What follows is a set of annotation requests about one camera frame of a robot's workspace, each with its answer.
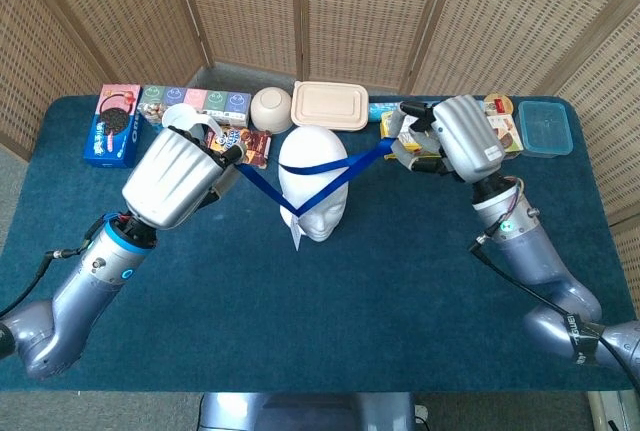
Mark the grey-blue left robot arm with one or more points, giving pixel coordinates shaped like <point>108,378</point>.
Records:
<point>85,296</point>

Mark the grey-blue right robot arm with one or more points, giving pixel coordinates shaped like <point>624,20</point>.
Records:
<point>540,261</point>

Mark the yellow Lipo biscuit bag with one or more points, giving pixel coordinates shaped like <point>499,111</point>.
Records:
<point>385,128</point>

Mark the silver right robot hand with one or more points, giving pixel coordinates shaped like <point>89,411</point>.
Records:
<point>465,136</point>

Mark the blue Oreo cookie box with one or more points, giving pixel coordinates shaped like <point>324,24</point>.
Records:
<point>112,141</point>

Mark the rattan folding screen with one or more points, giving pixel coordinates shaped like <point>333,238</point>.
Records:
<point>350,11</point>

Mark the dark blue table cloth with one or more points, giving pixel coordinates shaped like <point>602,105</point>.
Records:
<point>350,311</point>

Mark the beige upturned bowl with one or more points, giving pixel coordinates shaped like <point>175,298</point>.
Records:
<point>271,108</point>

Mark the white foam mannequin head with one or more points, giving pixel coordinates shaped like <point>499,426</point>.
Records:
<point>315,146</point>

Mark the blue transparent plastic container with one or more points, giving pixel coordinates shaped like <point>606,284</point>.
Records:
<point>545,128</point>

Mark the beige lidded lunch box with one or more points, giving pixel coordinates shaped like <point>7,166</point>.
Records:
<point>330,106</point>

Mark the brown chocolate cookie packet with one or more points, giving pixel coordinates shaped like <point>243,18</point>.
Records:
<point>255,143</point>

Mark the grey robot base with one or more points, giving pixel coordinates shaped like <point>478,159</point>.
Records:
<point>310,413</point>

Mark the small red-lidded cup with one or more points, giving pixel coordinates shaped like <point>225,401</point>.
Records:
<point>498,103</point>

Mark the red white cake box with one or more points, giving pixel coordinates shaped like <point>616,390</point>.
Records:
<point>510,138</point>

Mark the pastel smiley tissue pack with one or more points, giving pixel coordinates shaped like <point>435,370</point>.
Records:
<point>215,101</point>

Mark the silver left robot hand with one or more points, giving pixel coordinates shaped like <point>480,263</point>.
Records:
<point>170,181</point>

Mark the cyan blue roll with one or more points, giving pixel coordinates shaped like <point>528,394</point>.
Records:
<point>380,110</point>

